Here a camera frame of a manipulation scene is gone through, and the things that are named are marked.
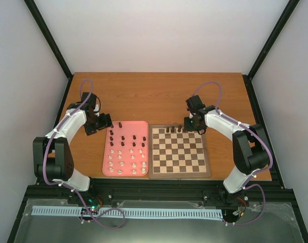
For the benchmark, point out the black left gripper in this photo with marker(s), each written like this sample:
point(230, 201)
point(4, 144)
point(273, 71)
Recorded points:
point(104, 124)

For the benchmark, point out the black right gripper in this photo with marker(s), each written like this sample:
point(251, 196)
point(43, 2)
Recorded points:
point(188, 128)

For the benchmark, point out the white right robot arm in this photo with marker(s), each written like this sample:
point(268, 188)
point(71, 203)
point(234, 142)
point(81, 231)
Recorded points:
point(251, 153)

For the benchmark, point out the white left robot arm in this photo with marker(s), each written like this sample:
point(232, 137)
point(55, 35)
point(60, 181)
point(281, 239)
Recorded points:
point(52, 158)

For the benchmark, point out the wooden chess board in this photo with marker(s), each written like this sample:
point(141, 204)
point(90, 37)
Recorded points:
point(177, 155)

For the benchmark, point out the pink plastic tray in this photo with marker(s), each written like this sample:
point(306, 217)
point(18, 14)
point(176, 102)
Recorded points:
point(129, 128)

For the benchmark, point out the black aluminium frame rail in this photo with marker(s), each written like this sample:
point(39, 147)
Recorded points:
point(113, 191)

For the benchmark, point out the light blue cable duct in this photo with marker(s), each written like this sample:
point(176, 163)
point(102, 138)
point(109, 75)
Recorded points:
point(129, 213)

